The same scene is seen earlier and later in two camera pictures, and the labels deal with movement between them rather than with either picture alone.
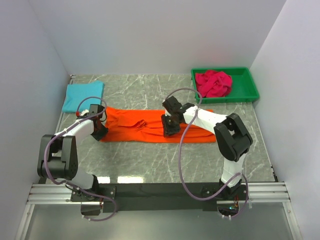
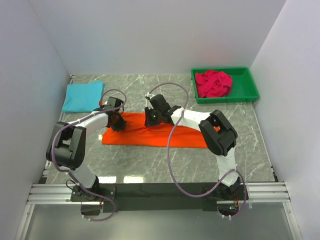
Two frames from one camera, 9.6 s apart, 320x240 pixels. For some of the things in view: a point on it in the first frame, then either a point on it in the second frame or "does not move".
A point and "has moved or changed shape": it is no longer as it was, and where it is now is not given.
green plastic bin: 244,87 does not move
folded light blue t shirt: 76,92 does not move
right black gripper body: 170,126 -> 153,117
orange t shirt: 145,125 has moved or changed shape
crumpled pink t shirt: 212,83 does not move
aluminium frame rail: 54,194 does not move
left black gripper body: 100,133 -> 120,123
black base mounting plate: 149,197 does not move
